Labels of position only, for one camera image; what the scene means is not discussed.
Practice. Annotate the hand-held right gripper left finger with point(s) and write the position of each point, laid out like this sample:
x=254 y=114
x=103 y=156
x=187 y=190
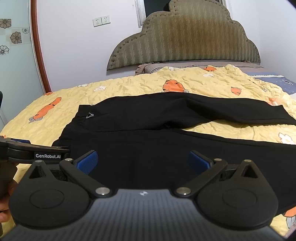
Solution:
x=86 y=162

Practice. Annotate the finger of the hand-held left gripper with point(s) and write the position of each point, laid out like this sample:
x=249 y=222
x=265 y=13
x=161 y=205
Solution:
x=27 y=153
x=20 y=141

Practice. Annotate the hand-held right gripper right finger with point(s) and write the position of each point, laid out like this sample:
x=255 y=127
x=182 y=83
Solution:
x=200 y=162

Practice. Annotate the black pants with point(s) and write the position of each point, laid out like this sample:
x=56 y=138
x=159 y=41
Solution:
x=150 y=139

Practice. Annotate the person's left hand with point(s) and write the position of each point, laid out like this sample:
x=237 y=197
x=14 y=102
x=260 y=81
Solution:
x=4 y=212

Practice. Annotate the glass door with flower stickers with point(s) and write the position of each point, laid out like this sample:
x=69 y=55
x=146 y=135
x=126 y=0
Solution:
x=16 y=69

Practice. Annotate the yellow carrot print blanket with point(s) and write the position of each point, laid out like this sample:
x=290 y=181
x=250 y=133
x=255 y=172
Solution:
x=129 y=85

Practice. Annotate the blue grey printed cloth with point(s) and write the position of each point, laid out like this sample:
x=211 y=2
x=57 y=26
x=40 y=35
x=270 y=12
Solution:
x=277 y=80

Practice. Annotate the olive padded headboard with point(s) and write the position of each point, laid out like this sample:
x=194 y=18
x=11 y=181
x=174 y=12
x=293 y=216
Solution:
x=185 y=34

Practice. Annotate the red brown door frame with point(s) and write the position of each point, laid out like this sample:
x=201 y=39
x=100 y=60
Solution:
x=38 y=46

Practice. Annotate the white wall socket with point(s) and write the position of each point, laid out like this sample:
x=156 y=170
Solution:
x=105 y=20
x=97 y=22

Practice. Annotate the window with white frame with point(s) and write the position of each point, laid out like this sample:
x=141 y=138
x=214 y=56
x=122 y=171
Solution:
x=139 y=14

